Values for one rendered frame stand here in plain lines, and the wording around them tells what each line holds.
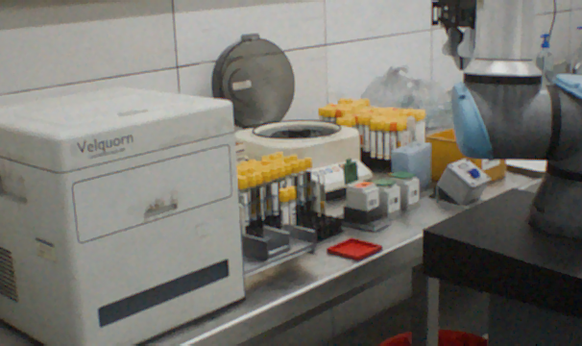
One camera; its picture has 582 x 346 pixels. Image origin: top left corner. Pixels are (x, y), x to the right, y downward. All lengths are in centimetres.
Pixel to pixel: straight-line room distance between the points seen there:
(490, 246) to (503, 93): 22
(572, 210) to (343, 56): 116
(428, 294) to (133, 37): 83
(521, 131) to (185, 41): 92
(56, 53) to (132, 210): 71
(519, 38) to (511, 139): 15
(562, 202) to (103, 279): 68
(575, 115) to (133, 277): 67
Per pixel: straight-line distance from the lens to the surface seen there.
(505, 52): 120
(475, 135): 119
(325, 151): 169
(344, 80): 228
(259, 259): 123
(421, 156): 167
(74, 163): 96
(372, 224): 146
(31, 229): 105
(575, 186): 125
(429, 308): 157
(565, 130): 122
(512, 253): 118
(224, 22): 194
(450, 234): 123
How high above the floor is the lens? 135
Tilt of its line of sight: 15 degrees down
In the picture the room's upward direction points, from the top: 2 degrees counter-clockwise
